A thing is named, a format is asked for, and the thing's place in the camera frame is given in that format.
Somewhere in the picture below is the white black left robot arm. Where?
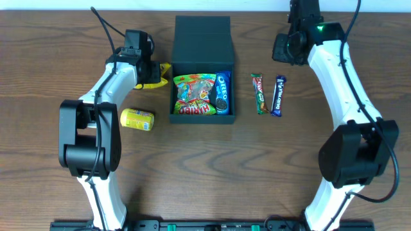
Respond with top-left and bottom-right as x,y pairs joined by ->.
58,47 -> 161,230

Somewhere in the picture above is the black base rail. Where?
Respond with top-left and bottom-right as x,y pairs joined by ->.
49,219 -> 375,231

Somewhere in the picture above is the yellow snack bag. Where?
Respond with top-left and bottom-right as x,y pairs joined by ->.
134,62 -> 171,90

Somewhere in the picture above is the blue Dairy Milk bar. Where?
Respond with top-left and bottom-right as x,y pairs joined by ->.
270,75 -> 286,117

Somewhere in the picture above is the green red Milo bar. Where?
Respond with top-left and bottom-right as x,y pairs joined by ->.
251,74 -> 268,114

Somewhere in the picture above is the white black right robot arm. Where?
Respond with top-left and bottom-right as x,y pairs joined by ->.
272,0 -> 399,230

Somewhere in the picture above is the black open cardboard box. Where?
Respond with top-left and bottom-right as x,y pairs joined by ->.
169,15 -> 236,124

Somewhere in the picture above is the blue Oreo cookie pack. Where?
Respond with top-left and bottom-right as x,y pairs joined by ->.
215,71 -> 231,115

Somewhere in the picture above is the colourful Haribo gummy bag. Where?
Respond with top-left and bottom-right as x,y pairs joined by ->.
173,74 -> 216,116

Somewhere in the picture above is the yellow candy canister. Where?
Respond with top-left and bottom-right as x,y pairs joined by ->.
120,108 -> 155,131

